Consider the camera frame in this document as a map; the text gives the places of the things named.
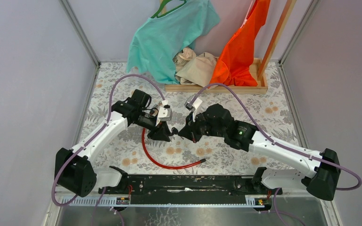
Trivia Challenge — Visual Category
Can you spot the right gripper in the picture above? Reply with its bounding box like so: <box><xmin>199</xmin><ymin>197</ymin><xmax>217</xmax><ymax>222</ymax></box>
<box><xmin>178</xmin><ymin>110</ymin><xmax>226</xmax><ymax>143</ymax></box>

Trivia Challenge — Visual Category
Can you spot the wooden rack base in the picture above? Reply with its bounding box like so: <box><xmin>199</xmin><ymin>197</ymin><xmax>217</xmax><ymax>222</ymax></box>
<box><xmin>165</xmin><ymin>58</ymin><xmax>268</xmax><ymax>95</ymax></box>

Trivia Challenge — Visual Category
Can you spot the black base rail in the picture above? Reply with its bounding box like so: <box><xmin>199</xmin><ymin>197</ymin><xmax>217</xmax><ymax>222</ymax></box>
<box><xmin>99</xmin><ymin>174</ymin><xmax>282</xmax><ymax>205</ymax></box>

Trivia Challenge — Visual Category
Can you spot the orange t-shirt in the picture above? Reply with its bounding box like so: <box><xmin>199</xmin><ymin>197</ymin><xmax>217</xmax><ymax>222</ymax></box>
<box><xmin>210</xmin><ymin>0</ymin><xmax>271</xmax><ymax>87</ymax></box>

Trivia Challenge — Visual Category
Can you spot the teal t-shirt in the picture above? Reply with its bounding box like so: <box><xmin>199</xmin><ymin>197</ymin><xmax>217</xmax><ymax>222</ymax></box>
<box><xmin>127</xmin><ymin>0</ymin><xmax>220</xmax><ymax>84</ymax></box>

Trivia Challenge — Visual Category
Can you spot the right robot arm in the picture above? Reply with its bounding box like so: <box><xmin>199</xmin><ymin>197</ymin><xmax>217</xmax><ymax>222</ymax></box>
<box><xmin>178</xmin><ymin>104</ymin><xmax>341</xmax><ymax>201</ymax></box>

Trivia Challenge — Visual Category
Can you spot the green hanger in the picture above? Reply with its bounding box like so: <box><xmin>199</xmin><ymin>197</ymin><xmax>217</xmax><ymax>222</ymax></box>
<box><xmin>150</xmin><ymin>0</ymin><xmax>187</xmax><ymax>19</ymax></box>

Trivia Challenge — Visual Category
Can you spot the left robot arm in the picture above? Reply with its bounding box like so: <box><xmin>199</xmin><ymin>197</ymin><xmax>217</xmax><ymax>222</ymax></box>
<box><xmin>54</xmin><ymin>89</ymin><xmax>173</xmax><ymax>197</ymax></box>

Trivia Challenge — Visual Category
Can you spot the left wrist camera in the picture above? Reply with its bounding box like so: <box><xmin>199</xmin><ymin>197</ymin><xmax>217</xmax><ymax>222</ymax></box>
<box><xmin>156</xmin><ymin>100</ymin><xmax>173</xmax><ymax>124</ymax></box>

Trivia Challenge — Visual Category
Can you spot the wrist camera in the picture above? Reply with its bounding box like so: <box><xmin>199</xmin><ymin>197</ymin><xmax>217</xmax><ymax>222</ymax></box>
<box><xmin>156</xmin><ymin>100</ymin><xmax>173</xmax><ymax>124</ymax></box>
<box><xmin>184</xmin><ymin>96</ymin><xmax>203</xmax><ymax>122</ymax></box>

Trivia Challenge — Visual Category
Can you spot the wooden rack pole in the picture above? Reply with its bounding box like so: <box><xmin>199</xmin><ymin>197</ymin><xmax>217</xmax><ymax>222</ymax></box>
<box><xmin>257</xmin><ymin>0</ymin><xmax>296</xmax><ymax>81</ymax></box>

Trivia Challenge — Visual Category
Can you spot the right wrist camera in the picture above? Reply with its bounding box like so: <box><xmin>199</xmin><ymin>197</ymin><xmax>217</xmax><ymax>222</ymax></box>
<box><xmin>184</xmin><ymin>96</ymin><xmax>203</xmax><ymax>122</ymax></box>

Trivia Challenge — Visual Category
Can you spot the beige cloth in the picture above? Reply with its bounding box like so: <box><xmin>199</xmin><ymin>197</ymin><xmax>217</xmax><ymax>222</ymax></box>
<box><xmin>173</xmin><ymin>47</ymin><xmax>218</xmax><ymax>87</ymax></box>

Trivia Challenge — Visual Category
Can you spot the red cable lock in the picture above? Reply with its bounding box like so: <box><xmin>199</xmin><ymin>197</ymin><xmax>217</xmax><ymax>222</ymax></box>
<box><xmin>141</xmin><ymin>129</ymin><xmax>208</xmax><ymax>170</ymax></box>

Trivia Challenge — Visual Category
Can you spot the black-headed key pair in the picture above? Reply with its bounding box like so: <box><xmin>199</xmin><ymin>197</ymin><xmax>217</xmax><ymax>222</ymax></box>
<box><xmin>170</xmin><ymin>127</ymin><xmax>179</xmax><ymax>136</ymax></box>

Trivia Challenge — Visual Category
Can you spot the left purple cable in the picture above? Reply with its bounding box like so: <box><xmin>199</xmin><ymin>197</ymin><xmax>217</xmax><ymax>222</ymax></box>
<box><xmin>51</xmin><ymin>74</ymin><xmax>166</xmax><ymax>226</ymax></box>

